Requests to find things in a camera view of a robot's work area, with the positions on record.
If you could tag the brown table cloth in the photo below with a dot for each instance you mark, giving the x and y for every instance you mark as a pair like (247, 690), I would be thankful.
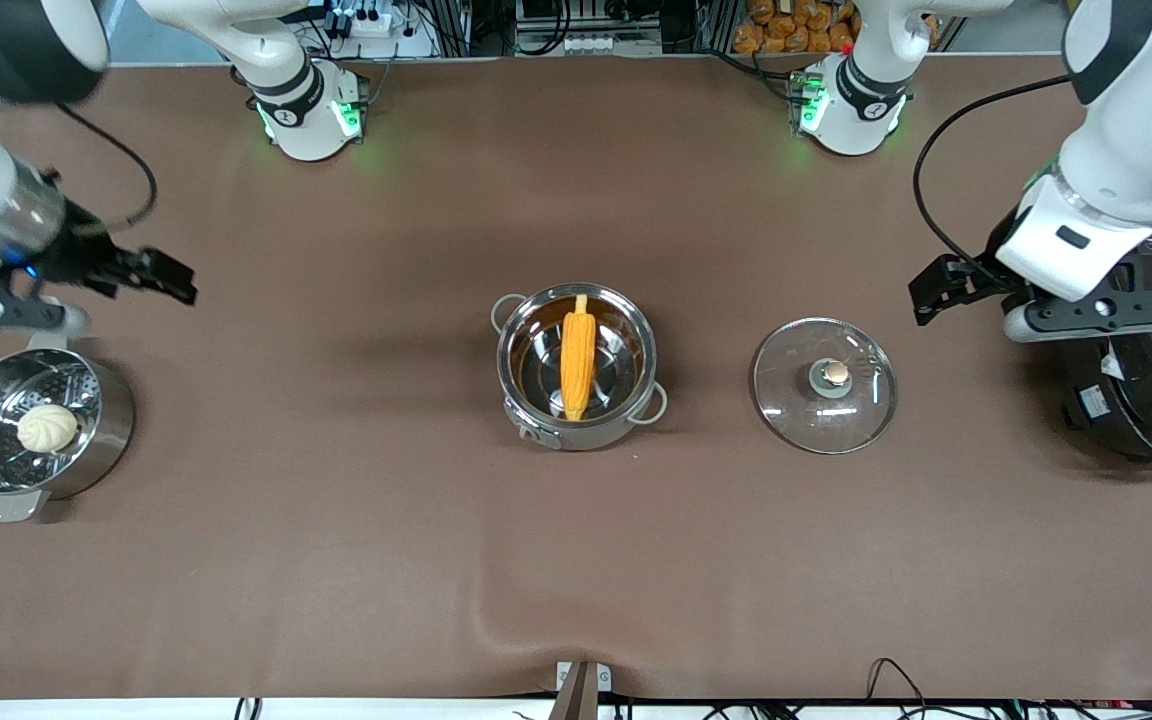
(576, 560)

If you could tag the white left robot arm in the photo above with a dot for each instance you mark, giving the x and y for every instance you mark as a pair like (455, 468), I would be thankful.
(1136, 150)

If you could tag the steel steamer pot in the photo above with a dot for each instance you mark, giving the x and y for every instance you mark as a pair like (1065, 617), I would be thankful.
(106, 430)

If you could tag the white power strip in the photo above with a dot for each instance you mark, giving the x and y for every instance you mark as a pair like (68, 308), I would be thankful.
(596, 44)

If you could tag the round glass pot lid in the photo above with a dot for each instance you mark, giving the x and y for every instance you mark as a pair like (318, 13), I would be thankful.
(816, 420)

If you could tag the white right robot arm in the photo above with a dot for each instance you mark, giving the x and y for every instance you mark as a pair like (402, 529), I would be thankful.
(286, 100)

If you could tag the bag of orange snacks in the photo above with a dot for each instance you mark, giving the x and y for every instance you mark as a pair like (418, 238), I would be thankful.
(796, 25)

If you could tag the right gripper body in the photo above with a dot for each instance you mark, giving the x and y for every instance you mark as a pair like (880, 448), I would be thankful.
(79, 254)

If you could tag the white steamed bun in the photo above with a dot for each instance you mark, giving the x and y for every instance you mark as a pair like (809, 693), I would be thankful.
(47, 428)

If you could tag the yellow corn cob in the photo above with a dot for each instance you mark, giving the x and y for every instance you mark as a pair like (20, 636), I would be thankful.
(578, 355)

